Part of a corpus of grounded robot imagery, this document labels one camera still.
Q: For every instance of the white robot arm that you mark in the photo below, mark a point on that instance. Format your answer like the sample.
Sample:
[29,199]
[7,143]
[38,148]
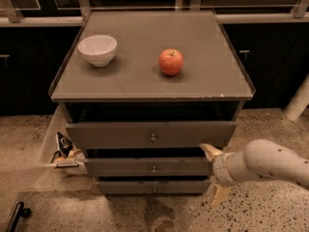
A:
[260,160]

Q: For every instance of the grey drawer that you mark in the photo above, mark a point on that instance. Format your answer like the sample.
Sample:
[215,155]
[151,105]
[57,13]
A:
[146,167]
[153,187]
[118,135]

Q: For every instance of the red apple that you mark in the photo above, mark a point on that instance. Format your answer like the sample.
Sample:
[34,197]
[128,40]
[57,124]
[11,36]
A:
[170,61]

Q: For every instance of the metal railing frame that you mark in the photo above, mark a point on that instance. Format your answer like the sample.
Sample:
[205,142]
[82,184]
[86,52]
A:
[61,12]

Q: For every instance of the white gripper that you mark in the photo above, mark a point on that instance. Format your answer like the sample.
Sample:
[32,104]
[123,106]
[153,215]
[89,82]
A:
[220,170]

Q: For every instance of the dark background cabinets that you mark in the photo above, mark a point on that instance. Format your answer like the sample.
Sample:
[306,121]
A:
[275,55]

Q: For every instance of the black handle object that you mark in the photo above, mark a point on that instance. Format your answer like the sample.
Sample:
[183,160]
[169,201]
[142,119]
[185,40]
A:
[20,211]

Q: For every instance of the grey top drawer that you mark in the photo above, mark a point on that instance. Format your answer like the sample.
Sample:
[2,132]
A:
[118,135]

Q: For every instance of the grey drawer cabinet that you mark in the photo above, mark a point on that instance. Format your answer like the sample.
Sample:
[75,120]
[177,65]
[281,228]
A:
[212,85]

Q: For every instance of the white ceramic bowl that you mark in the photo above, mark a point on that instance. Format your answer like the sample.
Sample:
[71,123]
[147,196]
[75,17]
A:
[98,50]

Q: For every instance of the clear plastic storage bin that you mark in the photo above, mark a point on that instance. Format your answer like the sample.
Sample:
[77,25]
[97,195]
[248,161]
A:
[51,155]

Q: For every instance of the grey bottom drawer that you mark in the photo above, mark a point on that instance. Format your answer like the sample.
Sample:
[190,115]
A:
[153,187]

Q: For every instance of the dark snack bag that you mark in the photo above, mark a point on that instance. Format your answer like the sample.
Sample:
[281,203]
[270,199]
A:
[64,145]

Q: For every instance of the white cylindrical post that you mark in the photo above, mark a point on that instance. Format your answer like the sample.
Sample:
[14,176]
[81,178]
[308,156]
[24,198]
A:
[299,102]

